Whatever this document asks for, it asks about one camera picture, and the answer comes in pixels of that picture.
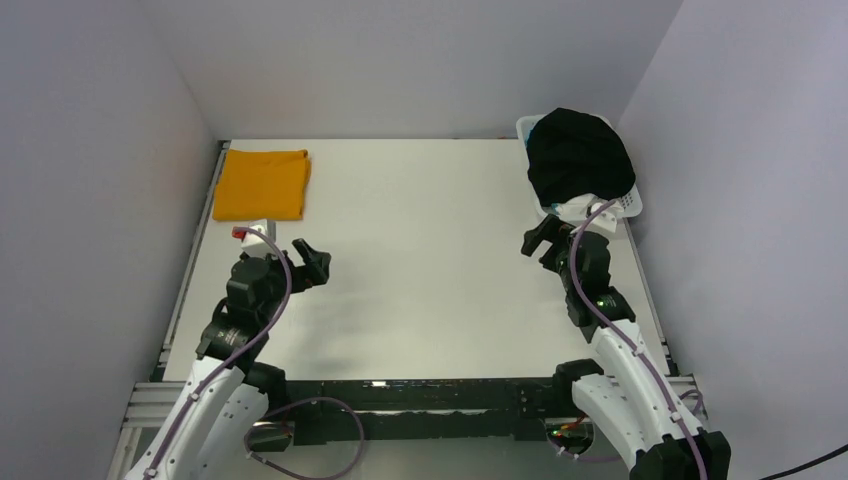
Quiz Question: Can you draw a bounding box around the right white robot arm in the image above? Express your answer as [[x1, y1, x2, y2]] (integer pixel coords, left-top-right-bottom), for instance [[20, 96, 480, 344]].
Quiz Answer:
[[521, 215, 731, 479]]

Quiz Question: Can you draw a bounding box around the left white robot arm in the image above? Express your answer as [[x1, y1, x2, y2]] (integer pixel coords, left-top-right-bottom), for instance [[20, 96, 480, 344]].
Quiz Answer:
[[125, 229, 331, 479]]

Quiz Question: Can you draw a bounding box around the folded orange t shirt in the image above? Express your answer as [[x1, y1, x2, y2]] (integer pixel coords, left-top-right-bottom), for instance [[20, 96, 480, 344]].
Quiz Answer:
[[212, 150, 311, 222]]

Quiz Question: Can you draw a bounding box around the white t shirt in basket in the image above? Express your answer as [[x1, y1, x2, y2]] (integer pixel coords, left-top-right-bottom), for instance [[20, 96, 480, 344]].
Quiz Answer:
[[543, 194, 607, 222]]

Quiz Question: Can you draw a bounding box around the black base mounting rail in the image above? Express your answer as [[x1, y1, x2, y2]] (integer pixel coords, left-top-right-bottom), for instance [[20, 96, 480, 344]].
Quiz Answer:
[[250, 377, 581, 452]]

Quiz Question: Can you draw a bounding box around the aluminium table frame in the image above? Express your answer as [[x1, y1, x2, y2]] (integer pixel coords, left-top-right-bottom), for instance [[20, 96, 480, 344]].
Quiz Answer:
[[105, 140, 709, 480]]

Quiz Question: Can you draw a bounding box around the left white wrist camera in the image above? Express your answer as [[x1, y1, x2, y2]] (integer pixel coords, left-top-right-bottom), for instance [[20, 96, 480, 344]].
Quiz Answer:
[[231, 219, 276, 258]]

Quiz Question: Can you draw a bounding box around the black t shirt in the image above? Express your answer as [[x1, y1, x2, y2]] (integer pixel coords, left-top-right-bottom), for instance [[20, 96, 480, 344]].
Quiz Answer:
[[526, 108, 636, 207]]

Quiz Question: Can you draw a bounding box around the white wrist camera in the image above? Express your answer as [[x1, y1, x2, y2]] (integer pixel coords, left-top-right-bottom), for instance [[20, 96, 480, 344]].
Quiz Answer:
[[586, 200, 624, 235], [231, 219, 276, 258]]

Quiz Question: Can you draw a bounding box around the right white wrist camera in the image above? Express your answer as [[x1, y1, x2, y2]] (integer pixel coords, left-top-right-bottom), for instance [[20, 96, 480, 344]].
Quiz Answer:
[[586, 200, 624, 235]]

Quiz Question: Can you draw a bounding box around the black cable bottom right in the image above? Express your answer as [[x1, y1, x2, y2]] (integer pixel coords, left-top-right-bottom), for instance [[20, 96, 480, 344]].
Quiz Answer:
[[758, 443, 848, 480]]

